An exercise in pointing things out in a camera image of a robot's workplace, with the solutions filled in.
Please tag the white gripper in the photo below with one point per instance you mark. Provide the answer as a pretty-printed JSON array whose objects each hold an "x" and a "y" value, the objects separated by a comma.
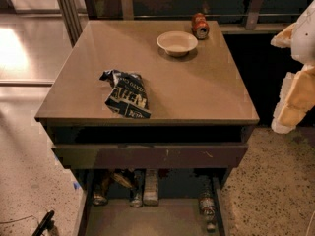
[{"x": 305, "y": 38}]

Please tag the blue chip bag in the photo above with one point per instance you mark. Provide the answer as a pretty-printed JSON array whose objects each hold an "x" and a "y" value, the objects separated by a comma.
[{"x": 128, "y": 97}]

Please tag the clear plastic bottle in drawer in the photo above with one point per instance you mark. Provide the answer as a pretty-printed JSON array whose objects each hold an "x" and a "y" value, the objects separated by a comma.
[{"x": 207, "y": 206}]

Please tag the grey drawer cabinet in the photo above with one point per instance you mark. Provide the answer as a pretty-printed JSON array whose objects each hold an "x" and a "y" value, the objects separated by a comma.
[{"x": 199, "y": 99}]

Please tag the open middle drawer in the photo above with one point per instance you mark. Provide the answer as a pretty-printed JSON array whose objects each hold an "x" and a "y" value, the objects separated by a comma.
[{"x": 177, "y": 212}]

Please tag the dark can in drawer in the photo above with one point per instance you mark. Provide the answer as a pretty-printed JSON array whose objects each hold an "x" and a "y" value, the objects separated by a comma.
[{"x": 136, "y": 199}]

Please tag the brown snack bag in drawer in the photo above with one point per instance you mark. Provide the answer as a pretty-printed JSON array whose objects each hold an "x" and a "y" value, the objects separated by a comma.
[{"x": 122, "y": 180}]

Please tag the brown bottle in drawer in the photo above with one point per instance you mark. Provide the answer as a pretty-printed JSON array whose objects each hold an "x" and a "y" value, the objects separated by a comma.
[{"x": 100, "y": 187}]

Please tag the closed dark top drawer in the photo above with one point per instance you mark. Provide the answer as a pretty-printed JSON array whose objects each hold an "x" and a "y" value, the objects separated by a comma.
[{"x": 156, "y": 157}]

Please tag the white bowl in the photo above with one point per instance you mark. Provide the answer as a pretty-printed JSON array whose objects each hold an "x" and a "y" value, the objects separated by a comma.
[{"x": 177, "y": 43}]

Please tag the blue tape piece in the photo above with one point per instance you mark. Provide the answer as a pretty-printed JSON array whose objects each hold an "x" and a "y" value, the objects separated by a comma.
[{"x": 76, "y": 185}]

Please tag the black tool on floor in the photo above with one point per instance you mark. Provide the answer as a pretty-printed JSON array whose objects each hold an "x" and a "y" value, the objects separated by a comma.
[{"x": 47, "y": 223}]

